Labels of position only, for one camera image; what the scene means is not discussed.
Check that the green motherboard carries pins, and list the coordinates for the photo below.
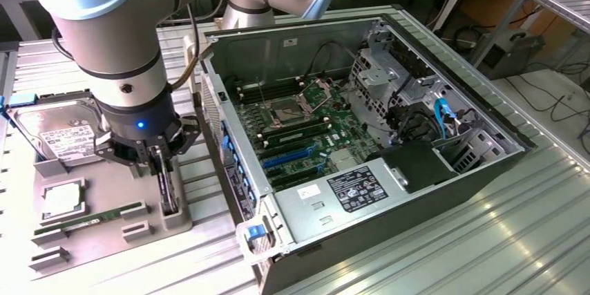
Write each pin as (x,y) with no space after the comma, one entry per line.
(318,132)

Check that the grey parts rack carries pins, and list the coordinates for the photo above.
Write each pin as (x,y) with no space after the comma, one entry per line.
(106,184)

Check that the blue disk bracket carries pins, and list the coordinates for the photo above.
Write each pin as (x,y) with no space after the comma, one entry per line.
(22,100)

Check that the metal disk bay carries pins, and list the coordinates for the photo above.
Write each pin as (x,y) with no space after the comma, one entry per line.
(373,81)

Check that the silver CPU chip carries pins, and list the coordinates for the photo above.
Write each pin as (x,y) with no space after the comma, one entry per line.
(63,201)

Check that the aluminium frame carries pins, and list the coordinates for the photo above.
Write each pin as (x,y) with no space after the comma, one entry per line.
(553,1)

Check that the open black PC case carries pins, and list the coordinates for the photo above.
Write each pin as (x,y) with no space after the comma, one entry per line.
(369,222)

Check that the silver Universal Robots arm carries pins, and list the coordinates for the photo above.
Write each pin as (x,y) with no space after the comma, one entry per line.
(115,49)

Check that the black fan shroud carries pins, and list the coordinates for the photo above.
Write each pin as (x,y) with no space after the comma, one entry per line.
(414,167)

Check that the black graphics card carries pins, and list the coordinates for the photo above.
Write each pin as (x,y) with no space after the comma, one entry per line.
(167,188)

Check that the thin metal locking lever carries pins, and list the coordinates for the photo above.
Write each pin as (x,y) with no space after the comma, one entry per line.
(263,94)

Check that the blue case latch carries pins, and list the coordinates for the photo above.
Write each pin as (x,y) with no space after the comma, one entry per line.
(254,233)

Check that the black box device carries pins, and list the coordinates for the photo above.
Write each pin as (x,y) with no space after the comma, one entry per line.
(512,53)

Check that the grey power supply unit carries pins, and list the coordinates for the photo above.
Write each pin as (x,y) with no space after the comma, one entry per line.
(341,201)

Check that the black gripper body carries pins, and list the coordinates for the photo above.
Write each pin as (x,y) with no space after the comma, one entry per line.
(138,119)

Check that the CPU socket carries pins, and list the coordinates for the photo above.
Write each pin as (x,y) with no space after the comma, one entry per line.
(285,112)

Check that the silver chipset heat sink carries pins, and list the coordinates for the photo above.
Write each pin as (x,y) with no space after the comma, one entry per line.
(346,158)

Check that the installed green RAM stick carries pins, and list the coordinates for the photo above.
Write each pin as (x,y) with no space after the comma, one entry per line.
(295,134)

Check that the silver hard disk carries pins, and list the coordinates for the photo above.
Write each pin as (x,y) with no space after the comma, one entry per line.
(51,125)

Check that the blue expansion slot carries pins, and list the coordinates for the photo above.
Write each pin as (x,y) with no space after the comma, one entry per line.
(286,157)

